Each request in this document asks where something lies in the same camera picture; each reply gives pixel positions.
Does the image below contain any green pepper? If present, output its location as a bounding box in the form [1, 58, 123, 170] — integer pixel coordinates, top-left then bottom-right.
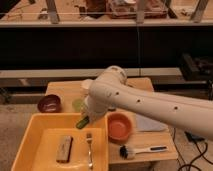
[76, 116, 89, 129]

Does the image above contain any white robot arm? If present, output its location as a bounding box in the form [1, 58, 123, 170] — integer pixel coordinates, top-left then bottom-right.
[83, 66, 213, 141]

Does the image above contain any green plastic cup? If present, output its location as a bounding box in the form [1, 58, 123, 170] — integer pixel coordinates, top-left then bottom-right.
[72, 99, 83, 112]

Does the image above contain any white paper cup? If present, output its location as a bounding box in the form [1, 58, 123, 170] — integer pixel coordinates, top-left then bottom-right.
[81, 79, 93, 96]

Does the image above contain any silver fork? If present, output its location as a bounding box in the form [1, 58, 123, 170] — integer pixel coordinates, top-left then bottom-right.
[86, 133, 93, 171]

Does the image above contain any orange bowl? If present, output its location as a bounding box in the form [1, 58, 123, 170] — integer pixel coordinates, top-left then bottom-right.
[108, 113, 132, 144]

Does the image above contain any brown sponge block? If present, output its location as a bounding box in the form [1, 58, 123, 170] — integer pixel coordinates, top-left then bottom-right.
[56, 136, 73, 163]

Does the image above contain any dark red bowl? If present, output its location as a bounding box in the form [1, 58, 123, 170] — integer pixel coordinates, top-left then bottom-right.
[37, 94, 61, 113]

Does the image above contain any white dish brush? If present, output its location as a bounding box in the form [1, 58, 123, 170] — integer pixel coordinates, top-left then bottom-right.
[119, 145, 168, 160]

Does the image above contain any grey cloth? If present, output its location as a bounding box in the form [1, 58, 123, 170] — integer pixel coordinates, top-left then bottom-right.
[135, 114, 167, 132]

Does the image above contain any yellow plastic bin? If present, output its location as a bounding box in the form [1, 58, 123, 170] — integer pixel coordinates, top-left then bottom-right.
[11, 113, 109, 171]

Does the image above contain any black box on shelf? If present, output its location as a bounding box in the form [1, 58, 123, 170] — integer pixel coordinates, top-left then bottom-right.
[180, 54, 213, 81]

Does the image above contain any black cable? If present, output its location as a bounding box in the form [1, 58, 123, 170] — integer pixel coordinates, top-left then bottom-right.
[171, 131, 213, 171]

